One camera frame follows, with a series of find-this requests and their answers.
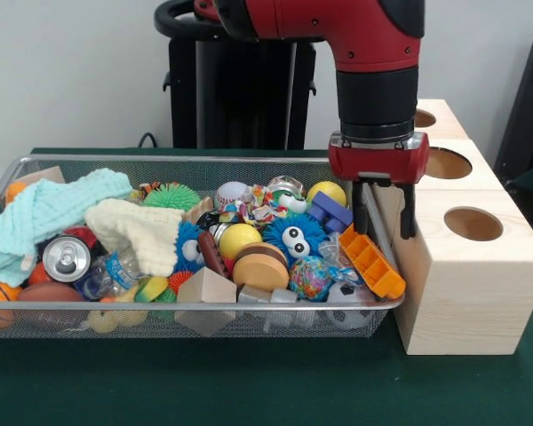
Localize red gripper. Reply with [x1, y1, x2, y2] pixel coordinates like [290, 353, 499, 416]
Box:
[328, 131, 431, 241]

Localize wooden box with three holes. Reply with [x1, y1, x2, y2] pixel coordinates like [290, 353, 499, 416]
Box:
[370, 98, 533, 356]

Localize clear mesh bin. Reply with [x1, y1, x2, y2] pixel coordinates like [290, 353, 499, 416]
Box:
[0, 154, 405, 341]

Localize purple toy block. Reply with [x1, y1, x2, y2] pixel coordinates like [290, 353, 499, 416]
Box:
[307, 190, 354, 234]

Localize yellow ball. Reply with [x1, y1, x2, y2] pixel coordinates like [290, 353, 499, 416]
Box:
[218, 223, 263, 261]
[306, 180, 347, 208]

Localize toy burger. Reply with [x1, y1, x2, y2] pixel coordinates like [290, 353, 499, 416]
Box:
[232, 241, 290, 293]

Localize plain wooden block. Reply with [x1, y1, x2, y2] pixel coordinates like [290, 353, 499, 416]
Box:
[173, 265, 239, 337]

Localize cream knitted cloth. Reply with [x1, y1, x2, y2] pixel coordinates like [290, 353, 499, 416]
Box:
[83, 196, 188, 277]

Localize silver-topped soda can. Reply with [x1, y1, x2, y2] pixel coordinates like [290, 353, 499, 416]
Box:
[39, 225, 110, 285]

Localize mint green knitted cloth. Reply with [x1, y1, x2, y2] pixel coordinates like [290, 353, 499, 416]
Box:
[0, 166, 133, 288]

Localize colourful knotted rope toy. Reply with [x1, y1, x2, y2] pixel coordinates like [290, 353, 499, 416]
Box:
[217, 185, 290, 223]

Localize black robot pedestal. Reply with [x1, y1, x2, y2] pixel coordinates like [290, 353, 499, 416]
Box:
[154, 0, 317, 151]

